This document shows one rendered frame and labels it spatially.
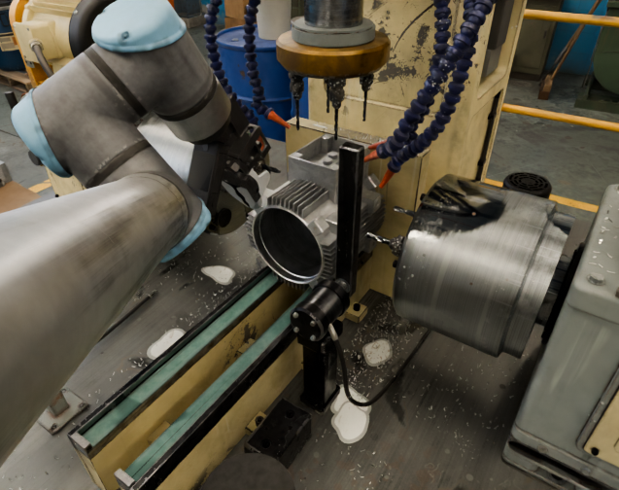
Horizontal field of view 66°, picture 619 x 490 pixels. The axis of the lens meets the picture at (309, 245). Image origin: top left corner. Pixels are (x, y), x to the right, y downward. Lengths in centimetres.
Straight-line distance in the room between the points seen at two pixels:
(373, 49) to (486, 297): 39
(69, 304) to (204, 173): 49
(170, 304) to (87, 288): 85
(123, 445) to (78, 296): 58
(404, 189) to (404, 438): 43
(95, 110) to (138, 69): 6
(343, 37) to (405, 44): 24
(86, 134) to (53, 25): 64
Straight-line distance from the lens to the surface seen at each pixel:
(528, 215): 71
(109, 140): 57
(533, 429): 79
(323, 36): 75
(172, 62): 58
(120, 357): 101
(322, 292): 70
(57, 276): 22
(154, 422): 82
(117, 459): 80
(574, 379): 71
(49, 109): 58
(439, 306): 71
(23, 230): 24
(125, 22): 58
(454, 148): 97
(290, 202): 78
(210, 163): 68
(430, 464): 83
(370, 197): 86
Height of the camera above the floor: 151
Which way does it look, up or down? 36 degrees down
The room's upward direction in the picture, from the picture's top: 1 degrees counter-clockwise
